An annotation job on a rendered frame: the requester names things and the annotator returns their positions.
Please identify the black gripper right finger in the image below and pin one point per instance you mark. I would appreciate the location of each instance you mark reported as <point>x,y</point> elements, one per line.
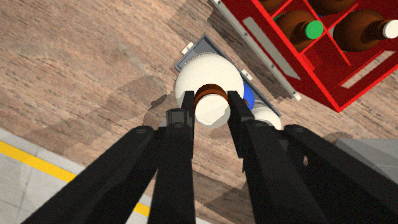
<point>344,188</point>

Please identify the brown bottle with white cap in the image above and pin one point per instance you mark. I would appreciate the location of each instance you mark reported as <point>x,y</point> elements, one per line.
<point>362,29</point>

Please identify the brown bottle with green cap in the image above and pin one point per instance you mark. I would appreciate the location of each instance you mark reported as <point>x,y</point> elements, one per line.
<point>299,27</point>

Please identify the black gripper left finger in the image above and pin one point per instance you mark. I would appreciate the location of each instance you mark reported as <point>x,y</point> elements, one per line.
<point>108,190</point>

